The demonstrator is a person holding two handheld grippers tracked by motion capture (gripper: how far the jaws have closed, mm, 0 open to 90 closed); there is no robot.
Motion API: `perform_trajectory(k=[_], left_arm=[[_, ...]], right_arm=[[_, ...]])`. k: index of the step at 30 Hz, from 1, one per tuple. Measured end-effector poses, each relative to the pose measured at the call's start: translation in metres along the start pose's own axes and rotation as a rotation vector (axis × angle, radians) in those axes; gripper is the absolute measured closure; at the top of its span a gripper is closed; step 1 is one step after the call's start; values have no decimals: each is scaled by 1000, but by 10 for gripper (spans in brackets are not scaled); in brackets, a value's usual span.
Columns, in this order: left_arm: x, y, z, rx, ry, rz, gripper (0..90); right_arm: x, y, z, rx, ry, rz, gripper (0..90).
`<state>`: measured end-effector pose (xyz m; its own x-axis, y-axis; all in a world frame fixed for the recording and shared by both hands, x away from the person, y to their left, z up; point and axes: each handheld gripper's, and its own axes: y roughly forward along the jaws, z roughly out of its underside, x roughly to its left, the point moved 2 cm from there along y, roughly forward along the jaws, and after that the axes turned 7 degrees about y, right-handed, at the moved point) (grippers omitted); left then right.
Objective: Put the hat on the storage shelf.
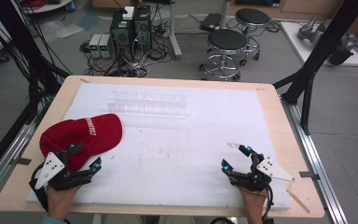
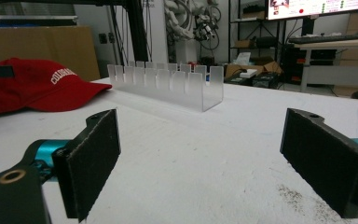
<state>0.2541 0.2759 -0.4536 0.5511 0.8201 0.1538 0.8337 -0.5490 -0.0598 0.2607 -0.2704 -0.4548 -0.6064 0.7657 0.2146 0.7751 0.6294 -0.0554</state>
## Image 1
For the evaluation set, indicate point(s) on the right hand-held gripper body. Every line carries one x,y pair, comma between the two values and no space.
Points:
272,169

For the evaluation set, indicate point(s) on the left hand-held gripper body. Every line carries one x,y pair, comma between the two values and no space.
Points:
51,169

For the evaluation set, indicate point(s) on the red baseball cap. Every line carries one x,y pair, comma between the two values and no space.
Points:
102,133

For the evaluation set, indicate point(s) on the person's left hand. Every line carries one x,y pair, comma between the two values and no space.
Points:
59,202

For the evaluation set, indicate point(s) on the person's right hand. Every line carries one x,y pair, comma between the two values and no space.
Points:
254,203

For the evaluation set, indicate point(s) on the black tape piece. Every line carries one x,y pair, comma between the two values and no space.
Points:
23,161
309,175

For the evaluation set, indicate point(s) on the thin wooden stick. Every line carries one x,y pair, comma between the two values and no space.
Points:
298,201

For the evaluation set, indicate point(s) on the teal sleeve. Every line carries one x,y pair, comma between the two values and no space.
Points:
52,221

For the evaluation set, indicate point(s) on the white foam sheet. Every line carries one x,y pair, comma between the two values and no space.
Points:
174,161

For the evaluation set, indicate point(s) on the clear acrylic rack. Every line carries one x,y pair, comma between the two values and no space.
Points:
149,104

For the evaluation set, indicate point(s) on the grey power supply unit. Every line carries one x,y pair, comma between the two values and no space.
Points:
94,45
106,46

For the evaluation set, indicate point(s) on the black round stool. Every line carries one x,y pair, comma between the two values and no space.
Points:
252,17
227,40

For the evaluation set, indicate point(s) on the clear plastic sheet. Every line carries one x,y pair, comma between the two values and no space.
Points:
65,28

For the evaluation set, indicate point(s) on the white board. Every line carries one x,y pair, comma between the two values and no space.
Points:
295,40

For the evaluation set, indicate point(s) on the black computer tower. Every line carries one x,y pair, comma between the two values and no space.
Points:
143,28
121,34

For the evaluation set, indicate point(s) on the black flat device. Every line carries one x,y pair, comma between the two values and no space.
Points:
210,21

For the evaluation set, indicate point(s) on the round white table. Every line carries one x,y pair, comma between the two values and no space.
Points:
46,5

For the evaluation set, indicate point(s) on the white box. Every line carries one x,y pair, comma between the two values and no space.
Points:
128,13

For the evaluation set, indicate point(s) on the aluminium rail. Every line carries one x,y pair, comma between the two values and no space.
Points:
317,161
3,165

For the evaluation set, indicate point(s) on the black metal frame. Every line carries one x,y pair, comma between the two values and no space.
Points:
28,56
323,46

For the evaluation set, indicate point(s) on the grey metal stand post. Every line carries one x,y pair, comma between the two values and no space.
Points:
174,34

